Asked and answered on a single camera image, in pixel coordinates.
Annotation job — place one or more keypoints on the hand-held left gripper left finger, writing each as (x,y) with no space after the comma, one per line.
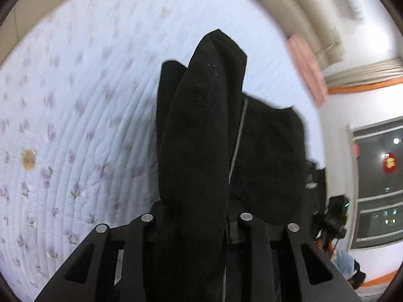
(141,229)

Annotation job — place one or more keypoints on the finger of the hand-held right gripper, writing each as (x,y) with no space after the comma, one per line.
(314,179)

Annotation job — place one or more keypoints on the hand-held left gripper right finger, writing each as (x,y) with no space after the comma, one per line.
(252,229)

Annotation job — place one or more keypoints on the black hooded jacket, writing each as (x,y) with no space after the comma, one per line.
(195,132)

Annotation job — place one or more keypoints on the person's jeans leg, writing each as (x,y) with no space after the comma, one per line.
(344,261)

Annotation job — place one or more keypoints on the dark glass window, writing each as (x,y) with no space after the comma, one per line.
(377,188)

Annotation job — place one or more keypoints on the red window decoration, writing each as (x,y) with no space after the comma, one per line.
(389,163)

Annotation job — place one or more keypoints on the white floral quilt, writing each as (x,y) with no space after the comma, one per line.
(78,100)

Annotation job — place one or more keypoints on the beige padded headboard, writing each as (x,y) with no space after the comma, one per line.
(299,6)

